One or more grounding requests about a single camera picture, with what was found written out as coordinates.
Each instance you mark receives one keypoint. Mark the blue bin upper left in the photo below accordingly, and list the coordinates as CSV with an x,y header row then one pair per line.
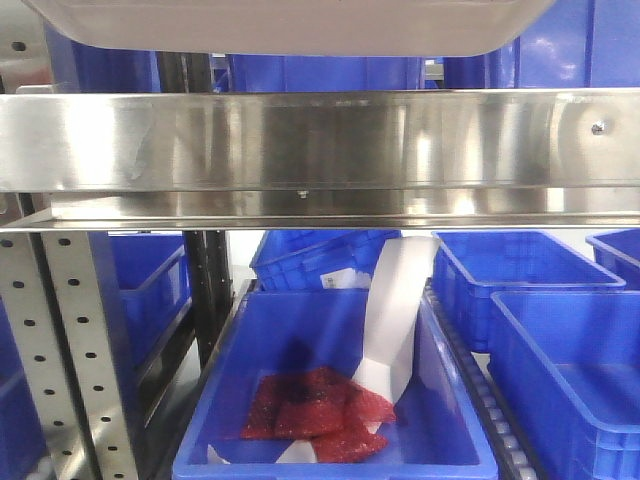
x,y
80,68

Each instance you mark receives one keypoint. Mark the blue bin rear centre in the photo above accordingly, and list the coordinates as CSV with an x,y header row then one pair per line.
x,y
319,259

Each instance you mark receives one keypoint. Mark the black roller conveyor track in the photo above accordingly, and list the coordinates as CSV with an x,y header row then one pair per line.
x,y
515,458

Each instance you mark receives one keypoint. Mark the blue bin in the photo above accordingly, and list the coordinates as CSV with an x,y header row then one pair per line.
x,y
289,73
568,366
80,68
437,433
575,44
319,259
471,265
618,252
144,282

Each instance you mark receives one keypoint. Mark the blue bin front right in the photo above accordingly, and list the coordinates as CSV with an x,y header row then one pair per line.
x,y
568,366

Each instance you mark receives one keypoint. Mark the blue bin front centre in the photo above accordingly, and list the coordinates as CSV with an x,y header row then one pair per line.
x,y
437,433

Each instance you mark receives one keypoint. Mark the white plastic storage bin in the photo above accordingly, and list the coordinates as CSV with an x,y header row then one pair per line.
x,y
334,27

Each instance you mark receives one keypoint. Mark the steel shelf front rail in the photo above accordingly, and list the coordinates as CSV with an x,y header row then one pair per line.
x,y
402,159

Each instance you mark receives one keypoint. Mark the blue bin rear right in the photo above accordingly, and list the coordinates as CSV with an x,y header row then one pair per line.
x,y
471,265

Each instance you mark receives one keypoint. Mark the blue bin far right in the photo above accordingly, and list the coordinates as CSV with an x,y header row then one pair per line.
x,y
618,252

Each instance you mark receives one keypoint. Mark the blue bin upper centre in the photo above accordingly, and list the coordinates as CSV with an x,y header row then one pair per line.
x,y
289,73

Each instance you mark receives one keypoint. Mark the blue bin upper right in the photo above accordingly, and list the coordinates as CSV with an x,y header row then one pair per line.
x,y
575,44

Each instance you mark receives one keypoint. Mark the white foam sheet strip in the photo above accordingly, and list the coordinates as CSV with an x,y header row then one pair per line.
x,y
392,305

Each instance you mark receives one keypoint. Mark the perforated steel shelf upright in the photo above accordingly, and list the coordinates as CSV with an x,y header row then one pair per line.
x,y
61,295

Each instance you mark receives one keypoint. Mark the blue bin left lower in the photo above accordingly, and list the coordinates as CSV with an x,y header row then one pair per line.
x,y
144,282

